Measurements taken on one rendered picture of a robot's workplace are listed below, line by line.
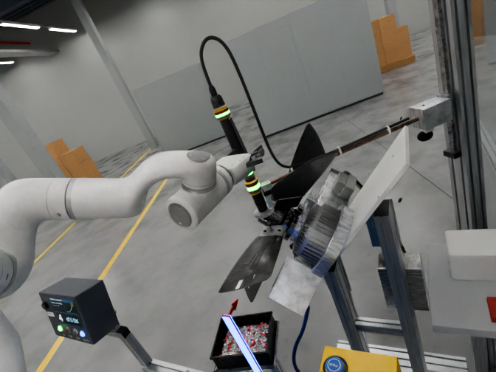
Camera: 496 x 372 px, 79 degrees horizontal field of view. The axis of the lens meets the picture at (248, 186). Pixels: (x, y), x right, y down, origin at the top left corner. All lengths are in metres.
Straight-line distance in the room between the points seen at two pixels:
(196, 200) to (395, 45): 8.50
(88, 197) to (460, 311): 1.05
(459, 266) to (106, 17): 13.78
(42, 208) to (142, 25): 13.03
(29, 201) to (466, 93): 1.19
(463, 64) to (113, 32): 13.42
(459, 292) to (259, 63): 5.61
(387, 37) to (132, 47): 9.32
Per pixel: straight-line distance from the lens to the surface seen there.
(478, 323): 1.12
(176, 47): 13.27
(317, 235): 1.02
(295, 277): 1.08
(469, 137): 1.22
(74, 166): 8.97
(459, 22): 1.13
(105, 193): 0.68
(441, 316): 1.13
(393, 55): 8.99
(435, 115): 1.12
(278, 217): 1.05
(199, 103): 8.04
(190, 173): 0.61
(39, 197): 0.73
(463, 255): 1.15
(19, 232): 0.77
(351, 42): 6.55
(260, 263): 0.91
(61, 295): 1.29
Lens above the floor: 1.74
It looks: 23 degrees down
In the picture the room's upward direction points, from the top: 23 degrees counter-clockwise
